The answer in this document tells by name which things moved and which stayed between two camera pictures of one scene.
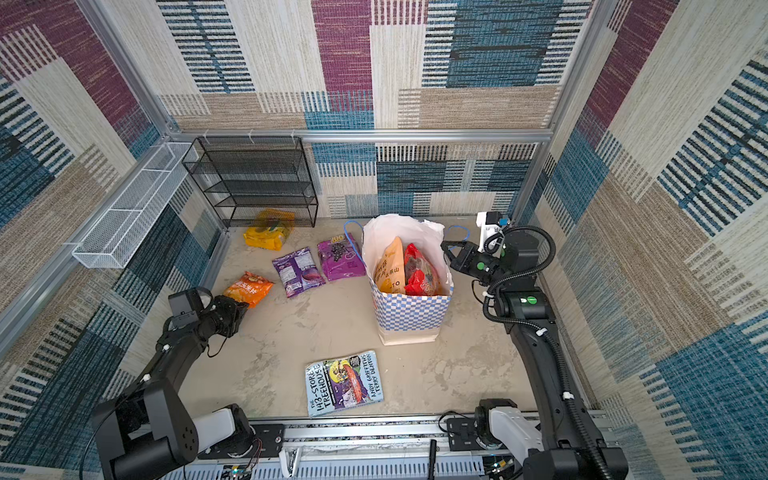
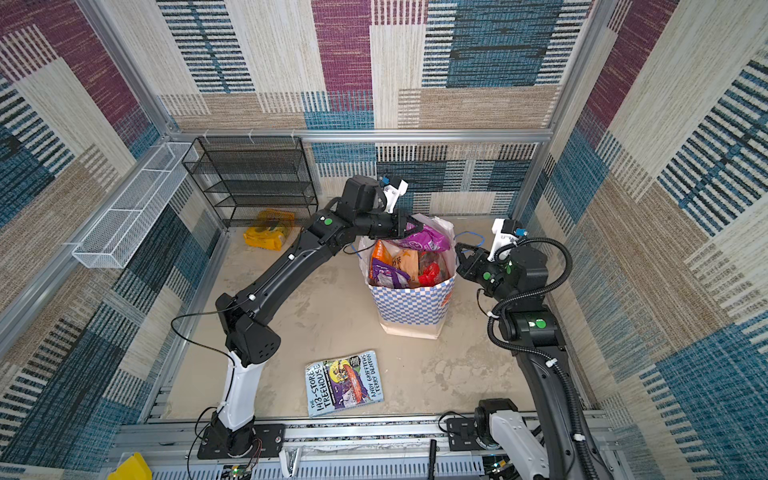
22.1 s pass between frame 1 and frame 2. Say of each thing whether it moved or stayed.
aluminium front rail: stayed
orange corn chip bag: moved
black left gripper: moved
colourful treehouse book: stayed
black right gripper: stayed
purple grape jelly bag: moved
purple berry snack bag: moved
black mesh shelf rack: stayed
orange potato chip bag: moved
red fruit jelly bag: moved
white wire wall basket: stayed
